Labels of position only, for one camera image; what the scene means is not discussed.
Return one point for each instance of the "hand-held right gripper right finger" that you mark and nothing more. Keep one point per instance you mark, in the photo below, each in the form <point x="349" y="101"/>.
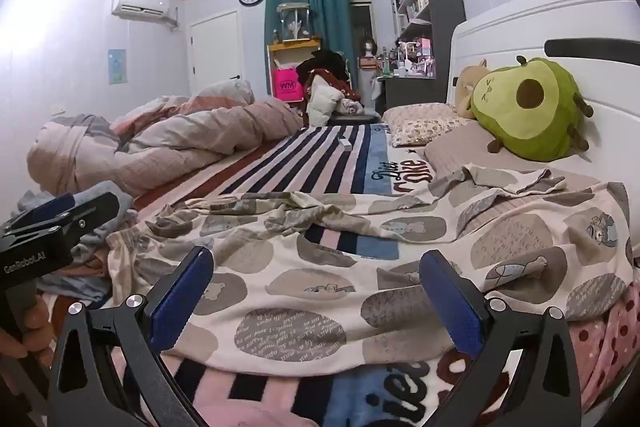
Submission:
<point x="450" y="302"/>

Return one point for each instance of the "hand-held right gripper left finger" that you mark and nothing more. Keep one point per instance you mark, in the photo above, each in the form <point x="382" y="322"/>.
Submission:
<point x="180" y="302"/>

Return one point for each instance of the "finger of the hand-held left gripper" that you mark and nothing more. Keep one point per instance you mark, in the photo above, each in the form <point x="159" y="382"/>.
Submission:
<point x="95" y="212"/>
<point x="45" y="208"/>

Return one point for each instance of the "cream oval-patterned cover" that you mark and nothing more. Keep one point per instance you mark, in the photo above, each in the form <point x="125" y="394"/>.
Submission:
<point x="300" y="307"/>

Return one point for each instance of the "person's left hand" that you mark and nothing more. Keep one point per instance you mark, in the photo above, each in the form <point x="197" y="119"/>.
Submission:
<point x="31" y="338"/>

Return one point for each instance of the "pile of blue-grey clothes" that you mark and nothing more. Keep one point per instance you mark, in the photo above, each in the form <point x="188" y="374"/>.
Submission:
<point x="110" y="237"/>

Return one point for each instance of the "beige pink duvet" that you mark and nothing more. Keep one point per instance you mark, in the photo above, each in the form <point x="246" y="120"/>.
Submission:
<point x="200" y="132"/>

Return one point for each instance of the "pink knitted blanket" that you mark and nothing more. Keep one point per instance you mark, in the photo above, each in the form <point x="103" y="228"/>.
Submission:
<point x="460" y="147"/>

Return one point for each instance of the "pink polka dot cloth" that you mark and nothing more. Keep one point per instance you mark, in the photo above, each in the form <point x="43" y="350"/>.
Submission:
<point x="610" y="332"/>

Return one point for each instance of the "floral pillow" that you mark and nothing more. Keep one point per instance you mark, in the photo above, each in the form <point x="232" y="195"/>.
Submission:
<point x="425" y="122"/>

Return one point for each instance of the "white door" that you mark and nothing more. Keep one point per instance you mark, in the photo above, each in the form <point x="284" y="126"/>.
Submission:
<point x="215" y="52"/>

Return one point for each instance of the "green avocado plush toy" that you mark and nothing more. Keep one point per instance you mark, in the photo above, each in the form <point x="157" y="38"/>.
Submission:
<point x="530" y="117"/>

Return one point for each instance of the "striped printed blanket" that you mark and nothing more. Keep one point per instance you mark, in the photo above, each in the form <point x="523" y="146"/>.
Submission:
<point x="320" y="147"/>

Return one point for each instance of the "white air conditioner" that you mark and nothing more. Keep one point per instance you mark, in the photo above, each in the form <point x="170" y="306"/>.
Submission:
<point x="140" y="2"/>

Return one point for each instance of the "tan bear plush toy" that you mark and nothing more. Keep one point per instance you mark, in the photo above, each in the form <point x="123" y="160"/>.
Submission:
<point x="467" y="87"/>

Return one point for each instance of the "pink shopping bag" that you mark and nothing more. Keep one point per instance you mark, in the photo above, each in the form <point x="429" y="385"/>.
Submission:
<point x="286" y="84"/>

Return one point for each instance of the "white puffy jacket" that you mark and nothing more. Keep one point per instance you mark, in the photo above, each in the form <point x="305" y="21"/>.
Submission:
<point x="322" y="104"/>

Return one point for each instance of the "yellow shelf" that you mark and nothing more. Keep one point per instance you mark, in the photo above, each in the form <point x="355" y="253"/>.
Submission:
<point x="295" y="44"/>

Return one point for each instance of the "pile of dark clothes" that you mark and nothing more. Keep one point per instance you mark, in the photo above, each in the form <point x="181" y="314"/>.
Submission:
<point x="327" y="64"/>

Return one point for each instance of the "mannequin head with wig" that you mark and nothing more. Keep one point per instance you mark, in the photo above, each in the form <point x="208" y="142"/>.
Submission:
<point x="368" y="46"/>

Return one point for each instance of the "glass display case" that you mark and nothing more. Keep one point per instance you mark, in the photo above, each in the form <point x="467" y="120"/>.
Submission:
<point x="294" y="22"/>

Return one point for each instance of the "white headboard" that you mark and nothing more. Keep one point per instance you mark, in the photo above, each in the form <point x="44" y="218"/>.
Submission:
<point x="600" y="7"/>

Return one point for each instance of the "light blue wall poster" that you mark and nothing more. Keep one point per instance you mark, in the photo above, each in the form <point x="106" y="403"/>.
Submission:
<point x="117" y="67"/>

